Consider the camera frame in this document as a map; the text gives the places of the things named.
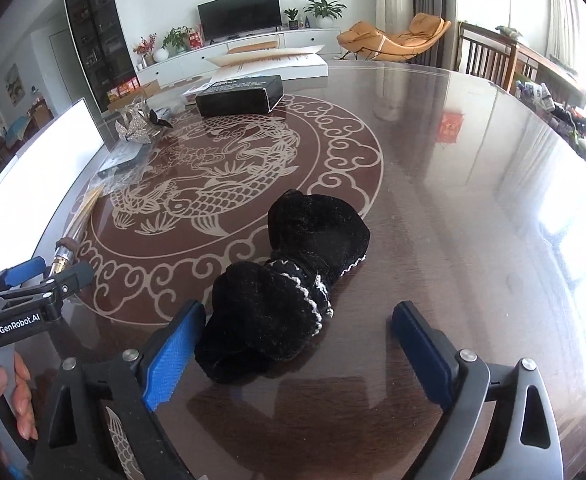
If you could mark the bushy green potted plant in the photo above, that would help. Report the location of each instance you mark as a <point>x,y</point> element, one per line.
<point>175,40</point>

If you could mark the large green potted plant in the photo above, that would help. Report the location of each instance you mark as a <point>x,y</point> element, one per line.
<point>325,10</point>

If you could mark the wooden bench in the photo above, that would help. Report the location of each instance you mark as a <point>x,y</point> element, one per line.
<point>253,46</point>

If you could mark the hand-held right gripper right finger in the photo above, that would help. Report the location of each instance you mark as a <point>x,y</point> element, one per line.
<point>423,355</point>

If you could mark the black display cabinet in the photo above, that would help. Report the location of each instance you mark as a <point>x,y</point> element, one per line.
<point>100,35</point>

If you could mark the white curtain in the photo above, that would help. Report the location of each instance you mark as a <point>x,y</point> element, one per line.
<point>563,15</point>

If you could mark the red flower vase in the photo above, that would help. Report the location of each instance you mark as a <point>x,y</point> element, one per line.
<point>145,50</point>

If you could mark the black rectangular box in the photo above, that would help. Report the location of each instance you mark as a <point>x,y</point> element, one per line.
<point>238,97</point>

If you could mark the framed wall picture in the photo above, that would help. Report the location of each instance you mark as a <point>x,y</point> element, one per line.
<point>14,85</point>

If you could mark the golden brown tube metal cap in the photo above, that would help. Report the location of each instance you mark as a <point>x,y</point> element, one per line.
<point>65,255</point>

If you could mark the small green potted plant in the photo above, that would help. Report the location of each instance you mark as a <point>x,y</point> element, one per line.
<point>291,17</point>

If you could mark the white flat box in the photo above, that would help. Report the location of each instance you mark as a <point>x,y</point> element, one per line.
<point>283,67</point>

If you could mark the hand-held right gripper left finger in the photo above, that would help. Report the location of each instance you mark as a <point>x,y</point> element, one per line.
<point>170,355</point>

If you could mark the white round vase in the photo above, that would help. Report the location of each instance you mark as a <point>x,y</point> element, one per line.
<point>161,55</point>

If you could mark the red box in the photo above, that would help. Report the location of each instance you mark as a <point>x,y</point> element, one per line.
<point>195,40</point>

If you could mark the dark wooden chair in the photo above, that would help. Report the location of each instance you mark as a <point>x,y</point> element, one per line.
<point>483,55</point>

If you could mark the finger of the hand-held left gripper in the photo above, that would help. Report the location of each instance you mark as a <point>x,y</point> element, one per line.
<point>70,280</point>
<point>25,267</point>

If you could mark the black flat television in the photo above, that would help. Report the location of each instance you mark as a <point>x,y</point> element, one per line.
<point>238,12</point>

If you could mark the white television cabinet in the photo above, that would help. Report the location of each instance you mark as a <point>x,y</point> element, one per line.
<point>313,37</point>

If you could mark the pile of small household things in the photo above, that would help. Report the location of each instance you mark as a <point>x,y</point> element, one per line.
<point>573,125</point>

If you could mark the person's left hand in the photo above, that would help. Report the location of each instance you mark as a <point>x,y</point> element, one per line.
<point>23,395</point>

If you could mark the small black bow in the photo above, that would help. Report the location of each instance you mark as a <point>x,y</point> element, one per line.
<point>162,121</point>

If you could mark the white board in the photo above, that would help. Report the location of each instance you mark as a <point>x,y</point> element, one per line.
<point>48,160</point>

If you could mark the blue white ointment box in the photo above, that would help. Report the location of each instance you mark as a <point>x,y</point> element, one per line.
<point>191,91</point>

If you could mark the orange rocking chair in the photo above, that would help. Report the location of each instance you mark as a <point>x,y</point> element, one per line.
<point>373,35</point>

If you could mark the black velvet pouches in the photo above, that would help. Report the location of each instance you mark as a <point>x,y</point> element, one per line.
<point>273,310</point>

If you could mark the wooden sideboard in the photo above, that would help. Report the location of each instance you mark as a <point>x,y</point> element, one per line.
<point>548,67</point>

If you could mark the grey curtain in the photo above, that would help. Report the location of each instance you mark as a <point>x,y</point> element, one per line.
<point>433,0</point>

